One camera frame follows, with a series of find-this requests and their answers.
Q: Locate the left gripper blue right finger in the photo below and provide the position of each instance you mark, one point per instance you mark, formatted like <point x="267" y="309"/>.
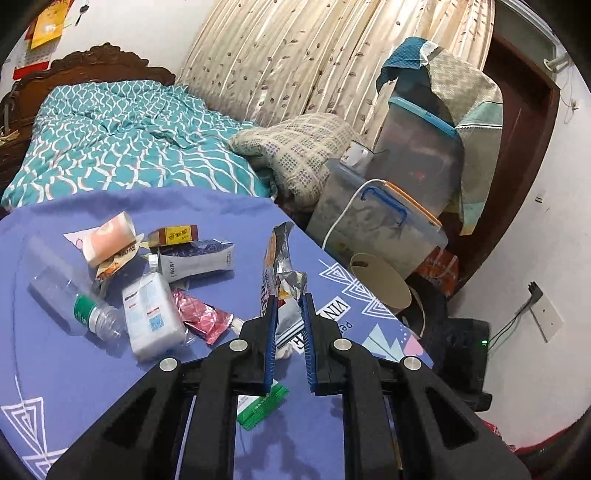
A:
<point x="324" y="372"/>

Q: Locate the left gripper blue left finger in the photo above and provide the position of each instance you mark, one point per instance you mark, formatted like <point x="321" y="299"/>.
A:
<point x="256" y="366"/>

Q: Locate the red foil wrapper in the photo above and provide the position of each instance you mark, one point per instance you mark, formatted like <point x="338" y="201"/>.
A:
<point x="201" y="319"/>

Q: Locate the silver foil snack wrapper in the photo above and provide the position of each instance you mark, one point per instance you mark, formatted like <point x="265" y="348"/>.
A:
<point x="283" y="282"/>

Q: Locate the white tissue pack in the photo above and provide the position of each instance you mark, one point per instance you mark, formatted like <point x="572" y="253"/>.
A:
<point x="152" y="321"/>

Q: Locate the grey white squeeze tube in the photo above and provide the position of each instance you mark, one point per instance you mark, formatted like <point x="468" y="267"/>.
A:
<point x="178" y="262"/>

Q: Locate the brown yellow cigarette box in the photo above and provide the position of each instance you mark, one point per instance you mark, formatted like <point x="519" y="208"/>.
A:
<point x="172" y="235"/>

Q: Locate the brown snack wrapper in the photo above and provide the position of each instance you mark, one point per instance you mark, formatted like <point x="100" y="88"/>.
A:
<point x="115" y="263"/>

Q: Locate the pink paper cup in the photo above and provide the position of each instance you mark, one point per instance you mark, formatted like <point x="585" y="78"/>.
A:
<point x="100" y="243"/>

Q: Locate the clear plastic bottle green label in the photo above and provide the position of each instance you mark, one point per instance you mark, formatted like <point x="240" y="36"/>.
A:
<point x="66" y="294"/>

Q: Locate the beige round trash bin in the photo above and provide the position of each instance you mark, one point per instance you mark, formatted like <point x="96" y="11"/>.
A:
<point x="382" y="280"/>

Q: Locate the black bag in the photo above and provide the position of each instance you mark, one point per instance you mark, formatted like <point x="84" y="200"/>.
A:
<point x="458" y="347"/>

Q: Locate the orange plastic bag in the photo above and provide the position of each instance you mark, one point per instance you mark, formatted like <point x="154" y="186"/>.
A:
<point x="441" y="268"/>

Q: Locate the blue patterned tablecloth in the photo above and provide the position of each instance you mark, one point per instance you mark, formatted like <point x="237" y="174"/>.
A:
<point x="54" y="385"/>

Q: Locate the beige checked folded blanket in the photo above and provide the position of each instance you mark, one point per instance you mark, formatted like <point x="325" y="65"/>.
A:
<point x="295" y="151"/>

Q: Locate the tall clear storage bin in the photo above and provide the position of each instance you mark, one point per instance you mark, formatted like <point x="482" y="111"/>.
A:
<point x="419" y="153"/>

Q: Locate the teal white patterned duvet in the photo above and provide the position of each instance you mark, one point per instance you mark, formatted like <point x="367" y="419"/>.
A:
<point x="126" y="135"/>

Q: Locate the beige floral curtain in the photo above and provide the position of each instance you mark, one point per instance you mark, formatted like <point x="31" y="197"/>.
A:
<point x="266" y="61"/>

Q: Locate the teal beige draped cloth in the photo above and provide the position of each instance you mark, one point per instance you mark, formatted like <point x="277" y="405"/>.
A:
<point x="475" y="103"/>

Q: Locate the dark wooden door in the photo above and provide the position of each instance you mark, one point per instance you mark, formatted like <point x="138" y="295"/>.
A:
<point x="531" y="101"/>

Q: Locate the carved wooden headboard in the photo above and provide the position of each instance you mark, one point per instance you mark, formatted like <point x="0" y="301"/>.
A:
<point x="19" y="107"/>

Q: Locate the clear storage box blue handle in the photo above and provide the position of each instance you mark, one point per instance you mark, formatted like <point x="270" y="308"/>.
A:
<point x="355" y="215"/>

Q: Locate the white wall socket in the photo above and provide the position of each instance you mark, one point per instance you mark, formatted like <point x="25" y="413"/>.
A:
<point x="544" y="312"/>

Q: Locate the red yellow wall calendar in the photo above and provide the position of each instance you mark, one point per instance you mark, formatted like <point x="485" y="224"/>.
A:
<point x="41" y="40"/>

